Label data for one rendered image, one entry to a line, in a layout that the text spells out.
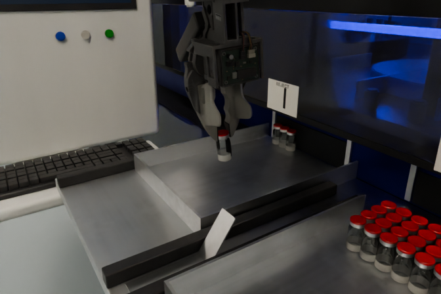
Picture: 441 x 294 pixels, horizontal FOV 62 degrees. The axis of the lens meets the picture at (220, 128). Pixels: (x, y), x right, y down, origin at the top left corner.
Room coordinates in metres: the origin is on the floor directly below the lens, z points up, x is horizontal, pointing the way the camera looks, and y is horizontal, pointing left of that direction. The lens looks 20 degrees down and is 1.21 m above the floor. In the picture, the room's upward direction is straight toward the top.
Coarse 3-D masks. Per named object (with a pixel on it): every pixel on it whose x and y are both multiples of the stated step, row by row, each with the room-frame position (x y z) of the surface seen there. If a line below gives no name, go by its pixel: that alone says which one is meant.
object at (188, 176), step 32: (256, 128) 0.81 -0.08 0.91; (160, 160) 0.68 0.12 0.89; (192, 160) 0.69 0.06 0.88; (256, 160) 0.69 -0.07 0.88; (288, 160) 0.69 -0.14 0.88; (320, 160) 0.69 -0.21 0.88; (160, 192) 0.55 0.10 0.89; (192, 192) 0.56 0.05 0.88; (224, 192) 0.56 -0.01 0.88; (256, 192) 0.56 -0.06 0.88; (288, 192) 0.52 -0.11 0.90; (192, 224) 0.45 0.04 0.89
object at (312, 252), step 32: (320, 224) 0.44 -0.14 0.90; (224, 256) 0.35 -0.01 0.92; (256, 256) 0.38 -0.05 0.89; (288, 256) 0.39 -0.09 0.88; (320, 256) 0.39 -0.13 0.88; (352, 256) 0.39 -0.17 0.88; (192, 288) 0.33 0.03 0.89; (224, 288) 0.34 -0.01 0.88; (256, 288) 0.34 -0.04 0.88; (288, 288) 0.34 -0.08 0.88; (320, 288) 0.34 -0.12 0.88; (352, 288) 0.34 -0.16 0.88; (384, 288) 0.34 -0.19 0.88
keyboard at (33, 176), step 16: (112, 144) 0.90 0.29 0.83; (128, 144) 0.90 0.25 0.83; (144, 144) 0.90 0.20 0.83; (48, 160) 0.80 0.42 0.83; (64, 160) 0.80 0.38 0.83; (80, 160) 0.80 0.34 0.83; (96, 160) 0.80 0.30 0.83; (112, 160) 0.80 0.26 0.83; (0, 176) 0.72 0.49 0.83; (16, 176) 0.74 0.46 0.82; (32, 176) 0.72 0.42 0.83; (48, 176) 0.72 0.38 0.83; (0, 192) 0.67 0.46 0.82; (16, 192) 0.67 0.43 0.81
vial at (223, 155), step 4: (220, 136) 0.51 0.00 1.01; (224, 136) 0.51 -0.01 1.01; (228, 136) 0.51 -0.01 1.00; (220, 140) 0.51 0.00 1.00; (224, 140) 0.51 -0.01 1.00; (228, 140) 0.51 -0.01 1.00; (220, 144) 0.51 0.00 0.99; (224, 144) 0.51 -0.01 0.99; (228, 144) 0.51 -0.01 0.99; (220, 148) 0.51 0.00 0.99; (224, 148) 0.51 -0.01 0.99; (228, 148) 0.51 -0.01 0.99; (220, 152) 0.51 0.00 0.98; (224, 152) 0.51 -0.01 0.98; (228, 152) 0.51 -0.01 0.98; (220, 156) 0.51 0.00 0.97; (224, 156) 0.51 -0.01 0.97; (228, 156) 0.51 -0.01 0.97; (220, 160) 0.51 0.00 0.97; (224, 160) 0.51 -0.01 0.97; (228, 160) 0.51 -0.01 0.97
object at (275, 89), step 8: (272, 80) 0.71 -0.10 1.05; (272, 88) 0.71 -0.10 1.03; (280, 88) 0.69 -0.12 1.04; (288, 88) 0.67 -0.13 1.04; (296, 88) 0.65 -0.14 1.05; (272, 96) 0.70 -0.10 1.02; (280, 96) 0.69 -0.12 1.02; (288, 96) 0.67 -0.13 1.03; (296, 96) 0.65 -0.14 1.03; (272, 104) 0.70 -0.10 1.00; (280, 104) 0.68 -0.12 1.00; (288, 104) 0.67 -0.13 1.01; (296, 104) 0.65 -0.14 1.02; (288, 112) 0.66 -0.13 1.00; (296, 112) 0.65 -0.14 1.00
